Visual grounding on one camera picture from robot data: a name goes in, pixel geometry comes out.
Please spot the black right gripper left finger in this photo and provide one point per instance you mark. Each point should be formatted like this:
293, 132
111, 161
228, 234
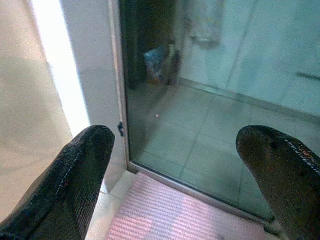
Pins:
62, 190

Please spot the beige wood-grain panel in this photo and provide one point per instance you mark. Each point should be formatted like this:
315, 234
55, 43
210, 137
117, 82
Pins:
25, 100

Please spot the colourful plastic bag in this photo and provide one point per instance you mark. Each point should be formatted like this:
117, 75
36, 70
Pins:
156, 65

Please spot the small black door latch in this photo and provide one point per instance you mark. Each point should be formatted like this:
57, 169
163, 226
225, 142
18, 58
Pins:
120, 128

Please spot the pink floor mat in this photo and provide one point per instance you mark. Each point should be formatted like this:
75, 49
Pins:
162, 215

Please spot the white door frame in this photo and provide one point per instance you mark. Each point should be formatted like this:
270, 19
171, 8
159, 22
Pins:
100, 75

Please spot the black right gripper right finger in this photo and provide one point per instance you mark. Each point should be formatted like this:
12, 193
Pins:
287, 180

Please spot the white hanging cloth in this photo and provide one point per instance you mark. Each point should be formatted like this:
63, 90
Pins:
205, 25

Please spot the glass sliding door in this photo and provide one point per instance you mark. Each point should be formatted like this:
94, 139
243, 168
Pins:
200, 125

